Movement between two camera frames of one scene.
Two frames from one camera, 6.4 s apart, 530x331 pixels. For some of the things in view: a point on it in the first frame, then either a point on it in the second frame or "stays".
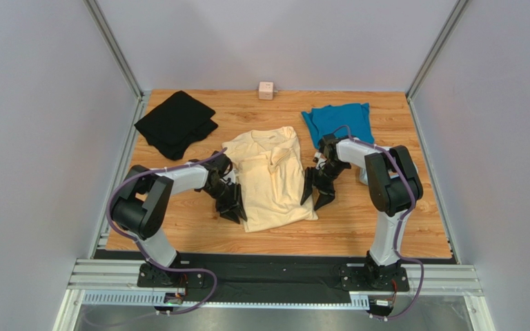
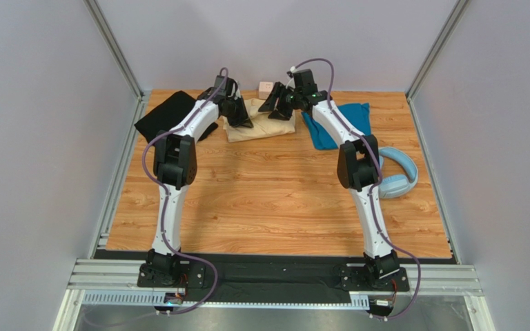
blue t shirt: (324, 120) stays
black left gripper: (239, 201) to (243, 119)
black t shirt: (176, 123) stays
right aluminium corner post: (433, 54) stays
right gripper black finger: (308, 187) to (269, 104)
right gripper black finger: (324, 198) to (277, 114)
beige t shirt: (269, 172) to (263, 127)
